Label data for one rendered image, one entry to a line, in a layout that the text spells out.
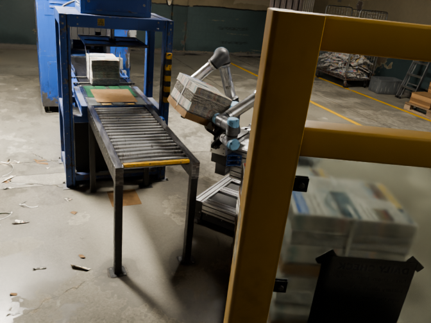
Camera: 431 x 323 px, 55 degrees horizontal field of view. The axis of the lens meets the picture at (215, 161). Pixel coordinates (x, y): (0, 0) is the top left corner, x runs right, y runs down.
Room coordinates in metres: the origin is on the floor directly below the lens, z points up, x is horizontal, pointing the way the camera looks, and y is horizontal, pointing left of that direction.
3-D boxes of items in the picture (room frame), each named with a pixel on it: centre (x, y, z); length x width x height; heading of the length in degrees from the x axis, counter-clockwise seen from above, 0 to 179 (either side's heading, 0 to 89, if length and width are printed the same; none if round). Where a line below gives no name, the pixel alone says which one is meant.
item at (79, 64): (4.94, 1.55, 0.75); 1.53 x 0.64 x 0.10; 25
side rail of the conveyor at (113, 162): (2.89, 0.86, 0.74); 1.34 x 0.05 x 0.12; 25
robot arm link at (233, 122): (2.43, -0.07, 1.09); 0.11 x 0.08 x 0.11; 36
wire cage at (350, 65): (10.18, -2.81, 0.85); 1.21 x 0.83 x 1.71; 25
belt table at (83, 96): (3.92, 1.07, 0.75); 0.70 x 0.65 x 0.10; 25
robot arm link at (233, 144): (2.41, -0.08, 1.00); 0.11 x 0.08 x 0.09; 26
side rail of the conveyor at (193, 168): (3.10, 0.41, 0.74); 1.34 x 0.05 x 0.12; 25
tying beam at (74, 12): (3.91, 1.07, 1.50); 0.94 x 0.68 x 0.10; 115
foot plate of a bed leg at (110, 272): (2.31, 0.59, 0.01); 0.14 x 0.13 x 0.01; 115
